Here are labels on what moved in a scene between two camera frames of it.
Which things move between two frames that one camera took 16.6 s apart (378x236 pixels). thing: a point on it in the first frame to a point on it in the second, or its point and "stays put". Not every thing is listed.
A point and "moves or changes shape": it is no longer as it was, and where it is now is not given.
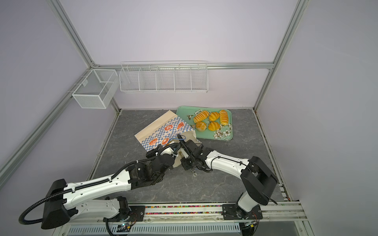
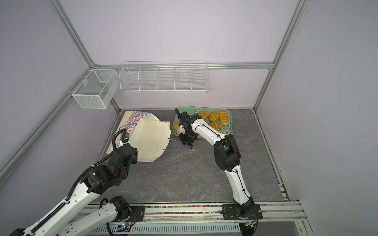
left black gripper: x=150 y=155 to x=135 y=160
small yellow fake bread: x=213 y=126 stays put
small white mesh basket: x=99 y=89 stays put
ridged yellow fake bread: x=224 y=117 stays put
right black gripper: x=183 y=161 to x=184 y=141
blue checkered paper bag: x=167 y=129 moves or changes shape
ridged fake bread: x=201 y=116 stays put
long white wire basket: x=188 y=76 stays put
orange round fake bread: x=213 y=116 stays put
